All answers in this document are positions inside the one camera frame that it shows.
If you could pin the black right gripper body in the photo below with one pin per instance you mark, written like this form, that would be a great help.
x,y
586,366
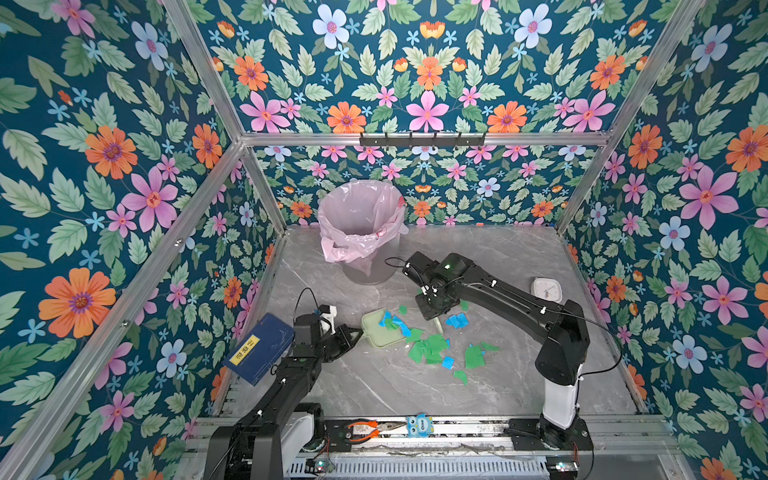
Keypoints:
x,y
429,307

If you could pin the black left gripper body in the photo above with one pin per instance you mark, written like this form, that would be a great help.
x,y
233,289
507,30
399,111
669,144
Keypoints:
x,y
327,349

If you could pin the light green dustpan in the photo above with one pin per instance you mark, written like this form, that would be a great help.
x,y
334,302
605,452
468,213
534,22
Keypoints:
x,y
376,332

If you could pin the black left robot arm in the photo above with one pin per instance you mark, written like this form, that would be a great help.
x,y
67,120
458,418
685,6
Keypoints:
x,y
252,447

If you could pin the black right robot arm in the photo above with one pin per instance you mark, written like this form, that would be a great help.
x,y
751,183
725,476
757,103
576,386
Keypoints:
x,y
561,331

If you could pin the blue crumpled paper scrap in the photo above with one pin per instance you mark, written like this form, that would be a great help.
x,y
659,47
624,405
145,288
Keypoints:
x,y
458,321

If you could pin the blue book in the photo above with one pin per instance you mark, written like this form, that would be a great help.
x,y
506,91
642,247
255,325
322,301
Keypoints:
x,y
260,349

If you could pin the metal mesh trash bin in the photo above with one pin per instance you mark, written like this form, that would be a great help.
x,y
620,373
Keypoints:
x,y
374,270

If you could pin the large green paper scrap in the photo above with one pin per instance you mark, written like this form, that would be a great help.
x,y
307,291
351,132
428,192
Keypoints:
x,y
429,350

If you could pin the small blue paper scrap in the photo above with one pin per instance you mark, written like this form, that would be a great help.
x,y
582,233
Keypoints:
x,y
447,362

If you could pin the green paper scrap right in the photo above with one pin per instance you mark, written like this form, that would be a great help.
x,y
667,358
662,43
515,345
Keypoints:
x,y
474,356

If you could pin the green scrap strip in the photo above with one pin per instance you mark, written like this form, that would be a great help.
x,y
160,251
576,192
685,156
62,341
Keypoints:
x,y
461,376

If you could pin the pink plastic bin liner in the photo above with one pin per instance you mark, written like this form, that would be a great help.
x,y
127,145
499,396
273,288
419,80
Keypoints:
x,y
359,217

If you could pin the white kitchen timer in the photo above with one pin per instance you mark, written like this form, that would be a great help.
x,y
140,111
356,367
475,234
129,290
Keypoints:
x,y
547,289

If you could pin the blue owl figurine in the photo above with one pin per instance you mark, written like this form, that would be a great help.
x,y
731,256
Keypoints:
x,y
419,426

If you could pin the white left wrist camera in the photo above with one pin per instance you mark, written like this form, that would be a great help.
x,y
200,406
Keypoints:
x,y
327,315

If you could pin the orange handled pliers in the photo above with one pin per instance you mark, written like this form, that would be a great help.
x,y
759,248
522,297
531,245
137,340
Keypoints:
x,y
361,431

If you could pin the black wall hook rail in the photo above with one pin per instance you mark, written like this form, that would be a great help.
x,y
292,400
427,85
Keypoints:
x,y
411,139

